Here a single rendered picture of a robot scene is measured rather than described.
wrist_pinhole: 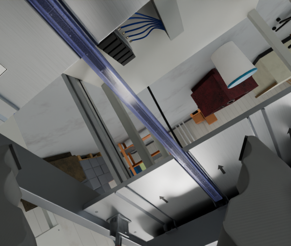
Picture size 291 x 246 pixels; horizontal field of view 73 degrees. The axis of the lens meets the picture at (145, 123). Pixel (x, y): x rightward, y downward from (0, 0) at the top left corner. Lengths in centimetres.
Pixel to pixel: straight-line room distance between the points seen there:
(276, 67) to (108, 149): 537
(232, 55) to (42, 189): 310
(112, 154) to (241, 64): 280
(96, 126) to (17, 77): 41
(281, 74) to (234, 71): 266
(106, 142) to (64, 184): 26
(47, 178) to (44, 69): 19
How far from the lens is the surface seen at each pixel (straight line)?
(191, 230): 42
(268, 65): 572
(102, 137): 60
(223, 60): 325
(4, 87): 24
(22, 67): 22
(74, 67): 63
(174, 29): 65
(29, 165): 34
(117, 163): 59
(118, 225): 38
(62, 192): 36
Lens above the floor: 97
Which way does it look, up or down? 11 degrees down
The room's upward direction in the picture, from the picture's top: 150 degrees clockwise
